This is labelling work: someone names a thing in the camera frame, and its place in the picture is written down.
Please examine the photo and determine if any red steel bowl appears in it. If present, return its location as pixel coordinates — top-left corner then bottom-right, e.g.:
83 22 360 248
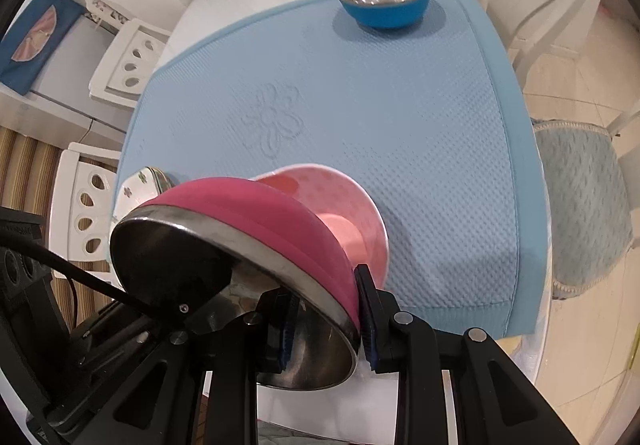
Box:
110 178 360 391

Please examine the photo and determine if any floral octagonal plate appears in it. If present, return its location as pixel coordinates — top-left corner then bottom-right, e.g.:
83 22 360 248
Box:
112 167 174 226

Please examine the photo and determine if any pink cartoon bowl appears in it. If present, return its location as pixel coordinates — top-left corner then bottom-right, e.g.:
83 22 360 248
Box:
255 164 390 289

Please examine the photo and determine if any white chair near left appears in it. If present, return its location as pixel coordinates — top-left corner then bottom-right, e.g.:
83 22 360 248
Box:
48 142 120 263

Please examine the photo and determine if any white chair near right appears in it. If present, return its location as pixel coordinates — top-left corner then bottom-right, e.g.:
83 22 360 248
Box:
532 104 639 300

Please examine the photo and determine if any grey refrigerator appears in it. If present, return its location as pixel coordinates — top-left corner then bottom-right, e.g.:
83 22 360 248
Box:
1 10 131 150

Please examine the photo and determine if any light blue table mat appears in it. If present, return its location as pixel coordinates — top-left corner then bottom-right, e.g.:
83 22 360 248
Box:
117 0 548 339

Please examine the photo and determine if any white chair far left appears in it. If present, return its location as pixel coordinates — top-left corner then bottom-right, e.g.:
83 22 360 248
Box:
89 18 171 109

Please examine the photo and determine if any black cable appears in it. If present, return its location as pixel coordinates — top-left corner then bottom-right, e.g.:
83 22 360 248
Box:
0 229 151 321

